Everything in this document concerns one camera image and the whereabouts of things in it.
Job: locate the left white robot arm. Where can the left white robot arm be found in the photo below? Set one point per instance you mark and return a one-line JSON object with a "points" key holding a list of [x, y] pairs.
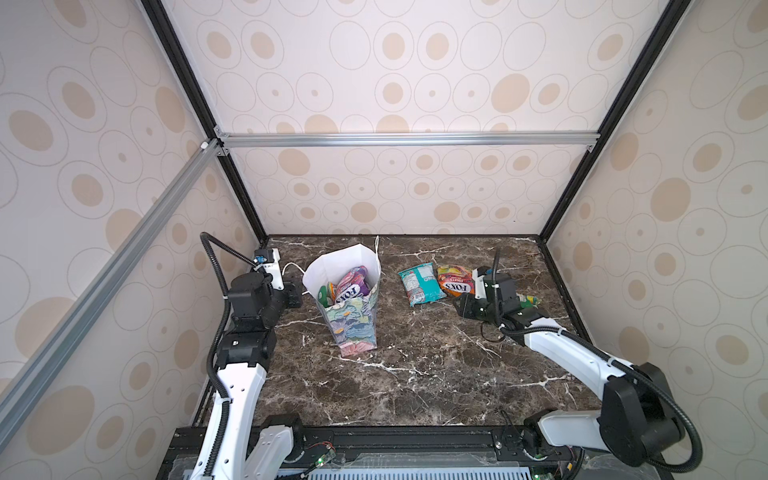
{"points": [[238, 371]]}

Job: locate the yellow green Fox's candy packet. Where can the yellow green Fox's candy packet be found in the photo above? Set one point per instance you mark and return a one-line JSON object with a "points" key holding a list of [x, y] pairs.
{"points": [[326, 295]]}

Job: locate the black vertical frame post left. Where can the black vertical frame post left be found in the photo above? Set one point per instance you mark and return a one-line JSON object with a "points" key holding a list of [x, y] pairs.
{"points": [[160, 22]]}

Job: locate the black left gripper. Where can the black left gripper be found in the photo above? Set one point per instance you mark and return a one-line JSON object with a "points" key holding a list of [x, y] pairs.
{"points": [[294, 294]]}

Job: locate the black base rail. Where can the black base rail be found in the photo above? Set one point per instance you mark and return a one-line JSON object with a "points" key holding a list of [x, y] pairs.
{"points": [[420, 452]]}

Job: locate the black vertical frame post right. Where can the black vertical frame post right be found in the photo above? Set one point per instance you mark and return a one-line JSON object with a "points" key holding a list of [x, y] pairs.
{"points": [[649, 55]]}

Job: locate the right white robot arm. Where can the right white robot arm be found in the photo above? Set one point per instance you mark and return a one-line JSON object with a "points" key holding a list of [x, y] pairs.
{"points": [[638, 417]]}

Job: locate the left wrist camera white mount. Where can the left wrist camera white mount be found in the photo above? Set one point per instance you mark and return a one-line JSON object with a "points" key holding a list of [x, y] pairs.
{"points": [[269, 260]]}

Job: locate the green snack packet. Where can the green snack packet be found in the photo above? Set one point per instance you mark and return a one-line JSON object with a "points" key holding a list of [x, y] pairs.
{"points": [[528, 301]]}

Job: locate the teal snack packet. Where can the teal snack packet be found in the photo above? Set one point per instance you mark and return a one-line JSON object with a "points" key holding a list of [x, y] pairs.
{"points": [[421, 285]]}

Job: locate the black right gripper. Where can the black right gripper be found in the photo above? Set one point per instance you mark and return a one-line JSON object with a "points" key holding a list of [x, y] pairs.
{"points": [[466, 308]]}

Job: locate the aluminium horizontal back rail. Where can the aluminium horizontal back rail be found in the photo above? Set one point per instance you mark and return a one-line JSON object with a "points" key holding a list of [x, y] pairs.
{"points": [[419, 139]]}

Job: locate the colourful painted paper bag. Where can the colourful painted paper bag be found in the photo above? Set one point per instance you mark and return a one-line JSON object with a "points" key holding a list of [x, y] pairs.
{"points": [[352, 324]]}

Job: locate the orange red Fox's candy packet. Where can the orange red Fox's candy packet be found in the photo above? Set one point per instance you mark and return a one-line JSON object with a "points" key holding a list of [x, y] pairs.
{"points": [[455, 280]]}

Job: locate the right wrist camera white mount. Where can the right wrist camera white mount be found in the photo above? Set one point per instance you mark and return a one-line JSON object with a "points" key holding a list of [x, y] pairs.
{"points": [[478, 276]]}

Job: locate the pink Fox's candy packet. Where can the pink Fox's candy packet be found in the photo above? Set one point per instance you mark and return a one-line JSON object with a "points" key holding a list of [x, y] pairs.
{"points": [[352, 285]]}

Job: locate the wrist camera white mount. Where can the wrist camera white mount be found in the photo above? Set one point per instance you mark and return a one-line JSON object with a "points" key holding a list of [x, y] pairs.
{"points": [[478, 276], [269, 260]]}

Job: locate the aluminium left side rail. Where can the aluminium left side rail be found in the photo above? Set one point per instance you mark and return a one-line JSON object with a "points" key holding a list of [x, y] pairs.
{"points": [[39, 372]]}

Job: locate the black vertical frame post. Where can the black vertical frame post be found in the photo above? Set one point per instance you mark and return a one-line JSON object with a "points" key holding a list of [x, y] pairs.
{"points": [[160, 22], [649, 55]]}

